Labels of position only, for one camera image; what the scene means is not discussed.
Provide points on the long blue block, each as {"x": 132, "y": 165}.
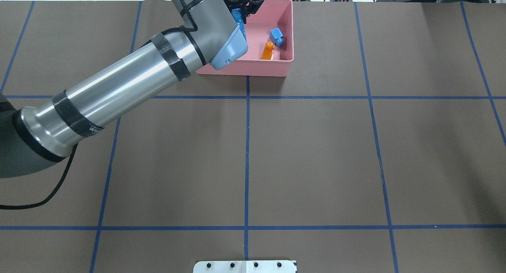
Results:
{"x": 237, "y": 15}

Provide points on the small blue block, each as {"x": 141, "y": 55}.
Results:
{"x": 276, "y": 37}

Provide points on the white pedestal column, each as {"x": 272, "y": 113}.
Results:
{"x": 246, "y": 266}

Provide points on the pink plastic box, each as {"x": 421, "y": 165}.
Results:
{"x": 271, "y": 15}

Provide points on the orange block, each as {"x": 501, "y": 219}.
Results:
{"x": 268, "y": 51}

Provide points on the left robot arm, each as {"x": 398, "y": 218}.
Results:
{"x": 36, "y": 138}

